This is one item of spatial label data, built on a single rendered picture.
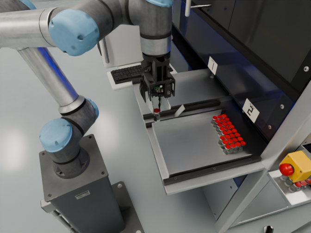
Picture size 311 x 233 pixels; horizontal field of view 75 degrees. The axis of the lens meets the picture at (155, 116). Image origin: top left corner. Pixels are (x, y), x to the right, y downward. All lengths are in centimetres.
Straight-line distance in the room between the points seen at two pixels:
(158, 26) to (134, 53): 101
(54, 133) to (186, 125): 55
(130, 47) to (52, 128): 82
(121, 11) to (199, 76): 84
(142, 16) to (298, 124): 54
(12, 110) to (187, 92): 211
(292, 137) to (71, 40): 67
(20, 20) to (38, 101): 225
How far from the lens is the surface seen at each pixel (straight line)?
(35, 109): 265
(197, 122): 98
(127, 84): 131
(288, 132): 78
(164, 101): 63
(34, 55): 80
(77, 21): 40
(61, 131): 82
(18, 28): 53
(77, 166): 93
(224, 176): 84
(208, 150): 89
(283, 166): 79
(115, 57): 146
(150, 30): 48
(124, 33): 140
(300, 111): 73
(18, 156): 226
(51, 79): 82
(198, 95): 112
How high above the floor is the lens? 159
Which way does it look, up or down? 46 degrees down
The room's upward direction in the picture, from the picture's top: straight up
